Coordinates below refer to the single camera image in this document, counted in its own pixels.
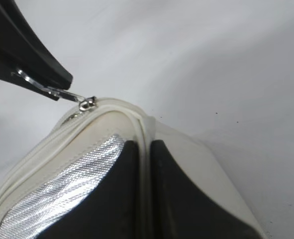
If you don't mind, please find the silver zipper pull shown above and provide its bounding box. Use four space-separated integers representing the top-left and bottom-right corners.
16 68 97 112

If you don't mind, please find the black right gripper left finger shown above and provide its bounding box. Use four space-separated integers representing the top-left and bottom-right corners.
59 139 141 239

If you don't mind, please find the cream zippered lunch bag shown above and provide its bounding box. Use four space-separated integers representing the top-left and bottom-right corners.
0 99 266 239

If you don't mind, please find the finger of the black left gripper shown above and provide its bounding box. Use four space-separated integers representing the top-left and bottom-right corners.
0 63 59 101
0 0 73 89

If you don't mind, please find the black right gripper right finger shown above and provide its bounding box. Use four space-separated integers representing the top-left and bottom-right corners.
150 140 251 239

